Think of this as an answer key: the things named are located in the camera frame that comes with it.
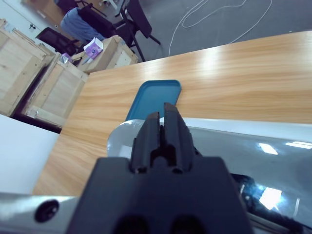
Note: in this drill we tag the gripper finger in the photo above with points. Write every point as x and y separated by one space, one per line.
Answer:
179 136
143 146

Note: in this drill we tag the silver grey machine lever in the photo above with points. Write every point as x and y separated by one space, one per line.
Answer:
122 136

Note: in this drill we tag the teal plastic tray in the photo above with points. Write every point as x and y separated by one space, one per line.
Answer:
156 95

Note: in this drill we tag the purple white cardboard box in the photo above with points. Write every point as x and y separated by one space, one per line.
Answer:
93 47

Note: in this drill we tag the black chair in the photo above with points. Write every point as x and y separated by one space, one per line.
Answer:
53 39
141 19
97 22

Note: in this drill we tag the person in blue clothes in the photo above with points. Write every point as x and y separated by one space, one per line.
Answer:
73 24

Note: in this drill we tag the large wooden crate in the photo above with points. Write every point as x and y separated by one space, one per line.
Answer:
17 65

